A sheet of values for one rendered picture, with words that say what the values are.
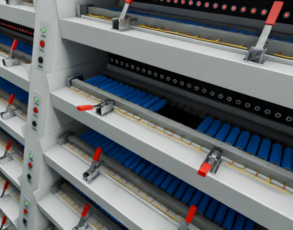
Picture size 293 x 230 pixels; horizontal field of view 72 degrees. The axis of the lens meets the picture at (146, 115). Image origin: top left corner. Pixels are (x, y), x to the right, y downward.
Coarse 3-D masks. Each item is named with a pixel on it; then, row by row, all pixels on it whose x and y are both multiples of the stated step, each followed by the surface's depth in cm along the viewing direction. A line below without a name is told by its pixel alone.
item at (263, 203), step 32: (96, 64) 64; (64, 96) 53; (192, 96) 51; (96, 128) 48; (128, 128) 43; (288, 128) 42; (160, 160) 40; (192, 160) 37; (224, 192) 34; (256, 192) 32; (288, 224) 29
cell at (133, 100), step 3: (141, 93) 53; (144, 93) 54; (135, 96) 52; (138, 96) 52; (141, 96) 52; (144, 96) 53; (129, 99) 50; (132, 99) 50; (135, 99) 51; (138, 99) 51; (132, 102) 50
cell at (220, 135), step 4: (224, 124) 44; (228, 124) 44; (220, 128) 43; (224, 128) 43; (228, 128) 43; (220, 132) 41; (224, 132) 42; (228, 132) 43; (216, 136) 40; (220, 136) 40; (224, 136) 41; (220, 140) 40
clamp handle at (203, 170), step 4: (212, 156) 35; (216, 156) 34; (208, 160) 34; (212, 160) 34; (204, 164) 31; (208, 164) 32; (212, 164) 32; (200, 168) 29; (204, 168) 30; (208, 168) 30; (200, 172) 29; (204, 172) 29; (204, 176) 29
